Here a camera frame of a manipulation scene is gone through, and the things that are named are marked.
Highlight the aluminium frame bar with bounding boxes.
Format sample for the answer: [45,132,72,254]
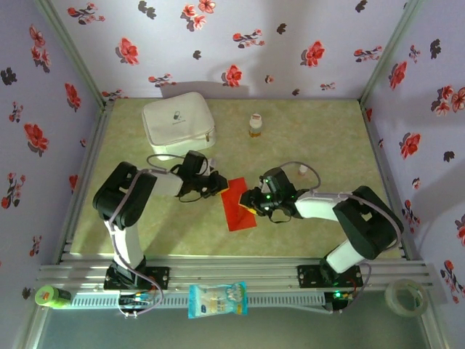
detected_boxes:
[20,307,50,349]
[421,290,450,349]

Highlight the amber pill bottle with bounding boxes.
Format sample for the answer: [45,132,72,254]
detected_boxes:
[248,113,263,138]

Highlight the aluminium frame post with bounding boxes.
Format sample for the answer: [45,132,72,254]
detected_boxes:
[34,0,110,108]
[358,0,425,105]

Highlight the clear tape roll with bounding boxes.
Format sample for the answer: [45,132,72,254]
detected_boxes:
[384,278,429,318]

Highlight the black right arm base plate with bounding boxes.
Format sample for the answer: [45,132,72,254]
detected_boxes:
[296,264,363,289]

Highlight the red paper sheet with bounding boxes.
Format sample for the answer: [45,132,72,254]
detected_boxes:
[220,177,259,232]

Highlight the green cylindrical can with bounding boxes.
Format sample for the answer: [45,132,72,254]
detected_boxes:
[34,285,73,310]

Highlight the aluminium table edge rail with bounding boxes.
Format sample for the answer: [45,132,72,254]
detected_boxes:
[358,100,419,261]
[54,100,116,265]

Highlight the grey slotted cable duct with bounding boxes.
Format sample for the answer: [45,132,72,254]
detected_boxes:
[70,292,326,310]

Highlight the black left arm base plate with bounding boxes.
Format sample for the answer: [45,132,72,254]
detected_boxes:
[104,266,171,291]

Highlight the blue snack packet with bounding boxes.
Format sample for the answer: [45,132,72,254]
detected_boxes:
[187,281,249,320]

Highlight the lilac right arm cable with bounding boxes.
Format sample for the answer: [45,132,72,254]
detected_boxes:
[279,161,405,314]

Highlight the white zip pouch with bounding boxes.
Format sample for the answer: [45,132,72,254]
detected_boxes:
[141,91,218,161]

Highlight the lilac left arm cable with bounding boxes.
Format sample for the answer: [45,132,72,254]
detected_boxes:
[103,153,190,318]

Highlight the long aluminium base rail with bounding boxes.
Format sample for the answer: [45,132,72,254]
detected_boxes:
[36,256,439,292]

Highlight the lilac arm cable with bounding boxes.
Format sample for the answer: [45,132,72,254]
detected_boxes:
[279,161,405,314]
[103,153,190,318]

